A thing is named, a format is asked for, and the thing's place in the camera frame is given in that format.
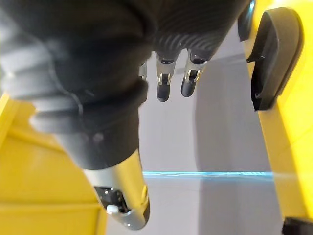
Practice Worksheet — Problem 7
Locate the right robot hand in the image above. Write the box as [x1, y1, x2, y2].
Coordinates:
[0, 0, 253, 231]

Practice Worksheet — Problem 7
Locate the black plastic housing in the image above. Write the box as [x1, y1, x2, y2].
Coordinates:
[281, 216, 313, 235]
[246, 6, 305, 112]
[237, 0, 255, 42]

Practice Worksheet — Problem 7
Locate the blue floor tape line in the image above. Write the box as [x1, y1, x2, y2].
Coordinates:
[142, 170, 275, 179]

